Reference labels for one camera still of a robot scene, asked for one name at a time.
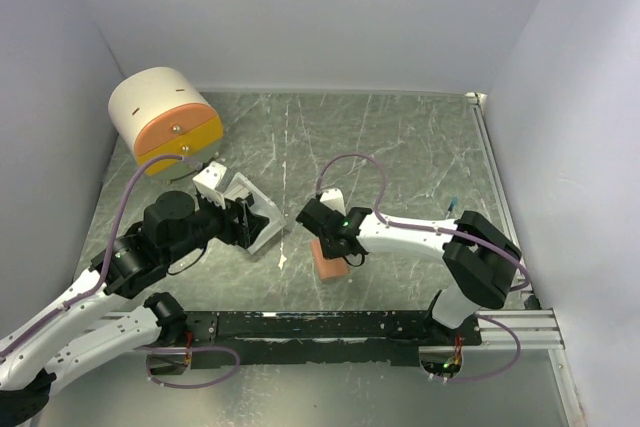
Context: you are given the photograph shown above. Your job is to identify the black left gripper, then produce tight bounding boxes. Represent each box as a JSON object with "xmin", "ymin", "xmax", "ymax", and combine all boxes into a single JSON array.
[{"xmin": 163, "ymin": 187, "xmax": 270, "ymax": 263}]

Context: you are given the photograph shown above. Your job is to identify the pink blue card holder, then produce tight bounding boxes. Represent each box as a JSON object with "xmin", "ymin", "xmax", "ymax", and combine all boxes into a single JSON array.
[{"xmin": 311, "ymin": 238, "xmax": 349, "ymax": 281}]

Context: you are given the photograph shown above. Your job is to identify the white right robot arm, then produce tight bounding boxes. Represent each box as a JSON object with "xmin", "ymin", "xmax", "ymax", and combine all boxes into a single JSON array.
[{"xmin": 296, "ymin": 198, "xmax": 521, "ymax": 345}]

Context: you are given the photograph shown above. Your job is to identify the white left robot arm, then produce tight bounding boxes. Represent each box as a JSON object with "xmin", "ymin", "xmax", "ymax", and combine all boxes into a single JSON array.
[{"xmin": 1, "ymin": 191, "xmax": 283, "ymax": 426}]

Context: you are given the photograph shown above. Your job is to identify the white card tray box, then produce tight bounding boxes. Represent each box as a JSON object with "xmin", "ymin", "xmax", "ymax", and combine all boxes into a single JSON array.
[{"xmin": 224, "ymin": 173, "xmax": 286, "ymax": 254}]

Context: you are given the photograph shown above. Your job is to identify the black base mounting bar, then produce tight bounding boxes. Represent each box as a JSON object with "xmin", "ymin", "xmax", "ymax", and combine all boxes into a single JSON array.
[{"xmin": 144, "ymin": 309, "xmax": 481, "ymax": 373}]

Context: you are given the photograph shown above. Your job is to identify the blue pen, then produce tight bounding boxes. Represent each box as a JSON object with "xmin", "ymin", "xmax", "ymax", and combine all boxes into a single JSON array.
[{"xmin": 446, "ymin": 196, "xmax": 458, "ymax": 215}]

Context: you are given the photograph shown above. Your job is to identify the cream drawer cabinet orange fronts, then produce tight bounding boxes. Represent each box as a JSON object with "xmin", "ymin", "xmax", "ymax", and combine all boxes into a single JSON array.
[{"xmin": 108, "ymin": 67, "xmax": 224, "ymax": 165}]

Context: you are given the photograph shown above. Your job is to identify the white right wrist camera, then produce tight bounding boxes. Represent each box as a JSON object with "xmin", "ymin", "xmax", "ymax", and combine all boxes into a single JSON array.
[{"xmin": 319, "ymin": 188, "xmax": 346, "ymax": 216}]

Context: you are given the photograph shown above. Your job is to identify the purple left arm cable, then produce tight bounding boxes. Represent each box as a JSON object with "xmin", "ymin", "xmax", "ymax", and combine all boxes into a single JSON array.
[{"xmin": 0, "ymin": 154, "xmax": 206, "ymax": 358}]

